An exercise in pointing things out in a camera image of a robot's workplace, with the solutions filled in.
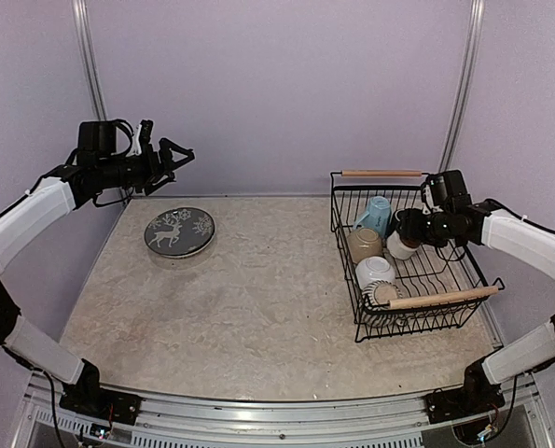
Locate grey deer pattern plate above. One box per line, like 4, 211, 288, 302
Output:
144, 206, 215, 259

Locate aluminium front rail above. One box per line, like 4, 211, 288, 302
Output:
24, 372, 551, 448

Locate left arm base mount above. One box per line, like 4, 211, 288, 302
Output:
60, 389, 143, 426

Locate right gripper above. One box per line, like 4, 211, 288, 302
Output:
399, 207, 454, 247

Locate dark green mug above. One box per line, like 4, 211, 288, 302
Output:
388, 209, 409, 238

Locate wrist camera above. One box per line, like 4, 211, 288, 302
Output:
128, 119, 154, 156
420, 174, 436, 209

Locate black wire dish rack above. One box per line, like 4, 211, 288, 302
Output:
330, 170, 504, 342

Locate white and brown cup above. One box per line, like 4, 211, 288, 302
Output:
386, 231, 419, 260

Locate white ceramic bowl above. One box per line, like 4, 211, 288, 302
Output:
355, 256, 395, 289

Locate aluminium corner post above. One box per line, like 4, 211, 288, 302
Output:
71, 0, 107, 120
437, 0, 485, 172

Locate light blue mug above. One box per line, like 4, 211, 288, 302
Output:
353, 196, 391, 237

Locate wooden rack handle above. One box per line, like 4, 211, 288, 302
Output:
340, 170, 423, 178
388, 286, 500, 310

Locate beige ceramic bowl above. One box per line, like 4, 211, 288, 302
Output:
347, 228, 383, 264

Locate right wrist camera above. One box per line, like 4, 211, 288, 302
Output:
420, 174, 436, 209

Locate far wooden rack handle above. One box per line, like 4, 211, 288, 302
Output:
340, 170, 423, 178

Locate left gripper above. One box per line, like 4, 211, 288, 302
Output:
97, 136, 194, 194

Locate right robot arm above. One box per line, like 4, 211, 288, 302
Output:
386, 170, 555, 414

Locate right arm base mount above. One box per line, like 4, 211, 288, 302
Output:
423, 387, 506, 424

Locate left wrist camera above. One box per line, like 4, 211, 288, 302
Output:
128, 119, 154, 156

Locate striped small bowl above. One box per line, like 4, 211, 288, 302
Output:
361, 280, 404, 327

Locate right aluminium corner post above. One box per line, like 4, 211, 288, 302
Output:
437, 0, 485, 172

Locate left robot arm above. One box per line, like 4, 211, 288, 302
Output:
0, 119, 195, 415

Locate left aluminium corner post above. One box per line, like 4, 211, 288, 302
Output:
71, 0, 107, 120

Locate near wooden rack handle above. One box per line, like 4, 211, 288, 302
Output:
388, 286, 500, 310

